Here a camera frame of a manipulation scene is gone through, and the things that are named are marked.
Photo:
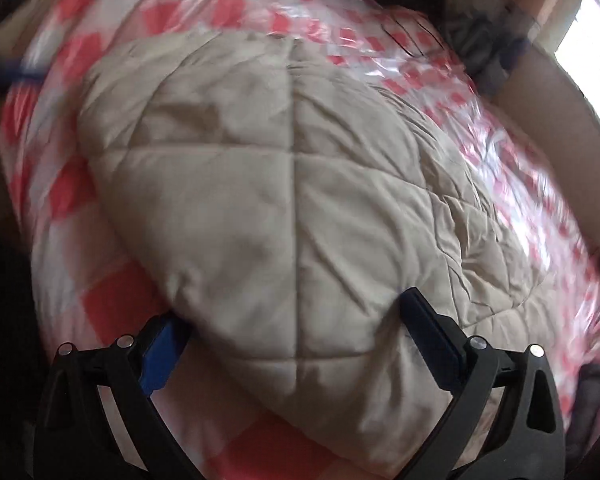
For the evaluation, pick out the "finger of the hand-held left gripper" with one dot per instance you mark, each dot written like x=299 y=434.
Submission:
x=15 y=72

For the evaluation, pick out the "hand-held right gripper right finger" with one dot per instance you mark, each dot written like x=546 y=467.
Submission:
x=432 y=340

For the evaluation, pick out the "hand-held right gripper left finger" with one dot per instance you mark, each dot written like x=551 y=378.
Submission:
x=160 y=355

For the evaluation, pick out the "beige quilted jacket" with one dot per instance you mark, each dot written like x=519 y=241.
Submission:
x=280 y=185

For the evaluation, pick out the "red checkered plastic bed cover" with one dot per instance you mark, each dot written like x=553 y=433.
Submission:
x=70 y=200

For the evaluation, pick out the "blue patterned curtain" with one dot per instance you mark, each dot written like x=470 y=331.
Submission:
x=480 y=40

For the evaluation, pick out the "window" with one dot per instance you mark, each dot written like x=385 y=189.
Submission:
x=595 y=35

